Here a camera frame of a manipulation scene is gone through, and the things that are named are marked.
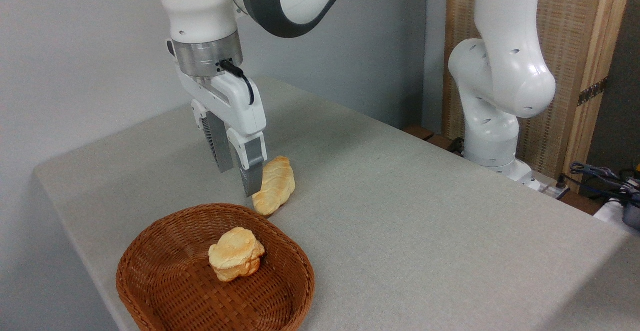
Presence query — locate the wooden woven screen panel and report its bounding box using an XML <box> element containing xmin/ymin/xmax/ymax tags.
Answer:
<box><xmin>442</xmin><ymin>0</ymin><xmax>635</xmax><ymax>192</ymax></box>

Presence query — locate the round golden bread roll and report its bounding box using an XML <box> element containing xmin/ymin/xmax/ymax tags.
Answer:
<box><xmin>208</xmin><ymin>227</ymin><xmax>266</xmax><ymax>283</ymax></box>

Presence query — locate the gripper finger with grey tip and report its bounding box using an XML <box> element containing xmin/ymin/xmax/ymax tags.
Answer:
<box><xmin>190</xmin><ymin>98</ymin><xmax>235</xmax><ymax>174</ymax></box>
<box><xmin>226</xmin><ymin>128</ymin><xmax>268</xmax><ymax>198</ymax></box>

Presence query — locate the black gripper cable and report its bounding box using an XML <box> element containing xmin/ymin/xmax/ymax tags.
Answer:
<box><xmin>219</xmin><ymin>59</ymin><xmax>256</xmax><ymax>107</ymax></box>

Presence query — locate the long golden bread loaf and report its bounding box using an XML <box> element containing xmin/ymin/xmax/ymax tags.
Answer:
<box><xmin>251</xmin><ymin>156</ymin><xmax>297</xmax><ymax>217</ymax></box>

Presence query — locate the grey tablecloth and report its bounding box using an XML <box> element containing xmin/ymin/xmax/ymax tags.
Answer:
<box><xmin>33</xmin><ymin>77</ymin><xmax>640</xmax><ymax>331</ymax></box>

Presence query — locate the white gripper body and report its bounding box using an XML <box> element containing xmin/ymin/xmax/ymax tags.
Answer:
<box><xmin>177</xmin><ymin>72</ymin><xmax>267</xmax><ymax>138</ymax></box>

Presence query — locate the brown wicker basket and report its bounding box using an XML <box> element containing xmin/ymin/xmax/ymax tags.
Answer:
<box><xmin>115</xmin><ymin>202</ymin><xmax>316</xmax><ymax>331</ymax></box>

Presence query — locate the grey box with white base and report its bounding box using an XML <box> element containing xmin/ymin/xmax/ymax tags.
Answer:
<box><xmin>594</xmin><ymin>197</ymin><xmax>640</xmax><ymax>233</ymax></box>

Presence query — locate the dark metal screen hinge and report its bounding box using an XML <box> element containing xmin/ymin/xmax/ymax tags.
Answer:
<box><xmin>577</xmin><ymin>77</ymin><xmax>610</xmax><ymax>107</ymax></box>

